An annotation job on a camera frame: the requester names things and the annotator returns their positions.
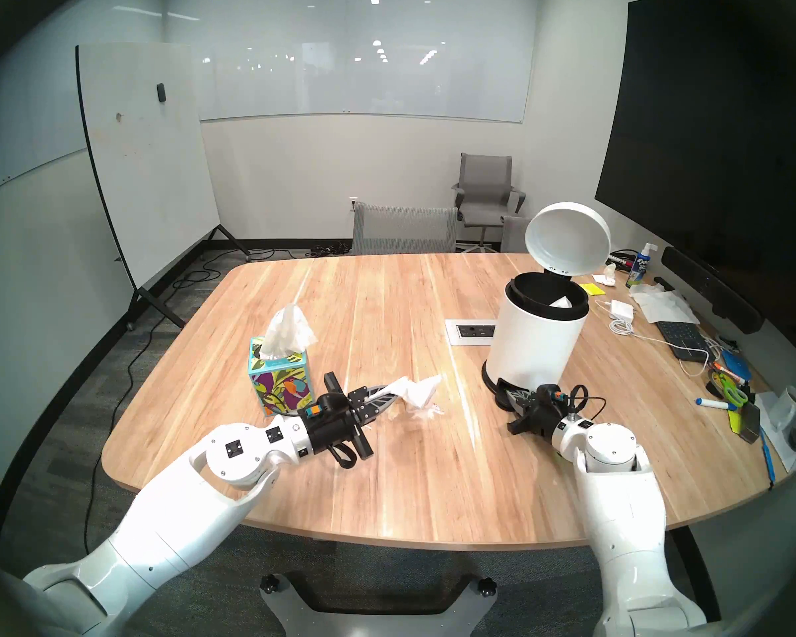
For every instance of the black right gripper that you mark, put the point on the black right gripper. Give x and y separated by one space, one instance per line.
540 418

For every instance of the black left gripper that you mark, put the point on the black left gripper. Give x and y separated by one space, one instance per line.
331 430

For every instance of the white tissue sheet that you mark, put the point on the white tissue sheet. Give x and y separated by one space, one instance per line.
418 390
288 334

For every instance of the white pedal trash can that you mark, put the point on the white pedal trash can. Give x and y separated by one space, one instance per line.
537 337

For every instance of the colourful toucan tissue box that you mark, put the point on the colourful toucan tissue box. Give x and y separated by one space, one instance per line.
282 387

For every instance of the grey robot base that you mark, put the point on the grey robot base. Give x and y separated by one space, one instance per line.
371 619

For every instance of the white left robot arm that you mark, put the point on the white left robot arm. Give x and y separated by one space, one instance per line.
172 509

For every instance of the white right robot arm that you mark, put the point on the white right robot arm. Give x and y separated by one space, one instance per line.
623 523

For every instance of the crumpled white tissue wad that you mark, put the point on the crumpled white tissue wad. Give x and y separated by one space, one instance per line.
561 302

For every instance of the small crumpled white tissue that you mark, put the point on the small crumpled white tissue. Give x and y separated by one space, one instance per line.
608 276

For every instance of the table power outlet box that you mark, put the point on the table power outlet box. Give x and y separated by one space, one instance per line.
467 332

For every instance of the yellow sticky note pad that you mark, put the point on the yellow sticky note pad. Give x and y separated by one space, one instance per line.
594 288

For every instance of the white power adapter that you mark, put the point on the white power adapter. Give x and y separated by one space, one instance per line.
622 310

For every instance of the grey fabric office chair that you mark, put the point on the grey fabric office chair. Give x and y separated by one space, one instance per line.
514 234

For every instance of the white paper towel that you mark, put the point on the white paper towel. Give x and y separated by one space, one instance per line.
663 304

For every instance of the black keyboard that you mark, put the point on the black keyboard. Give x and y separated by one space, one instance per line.
683 340

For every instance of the grey mesh office chair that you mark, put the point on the grey mesh office chair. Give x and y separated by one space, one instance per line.
404 231

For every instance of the whiteboard cleaner spray bottle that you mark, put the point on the whiteboard cleaner spray bottle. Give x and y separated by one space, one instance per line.
640 267

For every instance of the small black remote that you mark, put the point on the small black remote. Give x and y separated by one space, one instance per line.
665 284

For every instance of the blue white marker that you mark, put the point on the blue white marker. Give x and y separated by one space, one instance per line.
716 404

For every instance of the blue pouch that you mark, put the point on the blue pouch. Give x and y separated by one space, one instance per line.
736 365

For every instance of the grey armrest office chair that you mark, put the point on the grey armrest office chair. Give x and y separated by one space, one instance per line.
485 184

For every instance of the black video sound bar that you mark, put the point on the black video sound bar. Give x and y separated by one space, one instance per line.
710 287

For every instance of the dark block with yellow edge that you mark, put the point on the dark block with yellow edge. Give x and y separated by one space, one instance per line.
746 422

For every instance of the blue pen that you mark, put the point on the blue pen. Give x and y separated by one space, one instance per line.
768 456

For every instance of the white paper cup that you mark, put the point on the white paper cup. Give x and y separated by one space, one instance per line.
786 407

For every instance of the white paper sheet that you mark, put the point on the white paper sheet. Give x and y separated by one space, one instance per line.
784 453

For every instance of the rolling whiteboard on stand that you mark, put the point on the rolling whiteboard on stand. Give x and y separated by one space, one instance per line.
146 164

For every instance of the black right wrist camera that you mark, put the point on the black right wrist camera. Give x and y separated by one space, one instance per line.
552 395

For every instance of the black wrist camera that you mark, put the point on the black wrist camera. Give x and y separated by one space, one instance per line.
552 395
318 411

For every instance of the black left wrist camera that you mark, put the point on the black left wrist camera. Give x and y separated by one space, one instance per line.
318 411

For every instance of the large black wall screen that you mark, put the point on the large black wall screen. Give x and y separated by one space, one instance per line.
703 144

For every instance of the wide glass wall whiteboard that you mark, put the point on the wide glass wall whiteboard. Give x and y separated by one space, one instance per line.
371 78

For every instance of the wall whiteboard with writing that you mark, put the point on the wall whiteboard with writing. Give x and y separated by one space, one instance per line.
26 111

